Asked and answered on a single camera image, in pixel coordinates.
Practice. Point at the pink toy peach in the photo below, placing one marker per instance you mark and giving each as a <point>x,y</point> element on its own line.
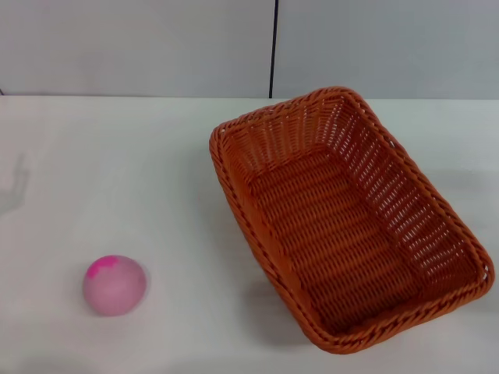
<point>115,286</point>

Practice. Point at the black vertical wall strip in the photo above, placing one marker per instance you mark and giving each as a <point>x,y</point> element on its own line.
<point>273,46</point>

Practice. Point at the orange woven plastic basket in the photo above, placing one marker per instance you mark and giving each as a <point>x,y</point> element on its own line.
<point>331,218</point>

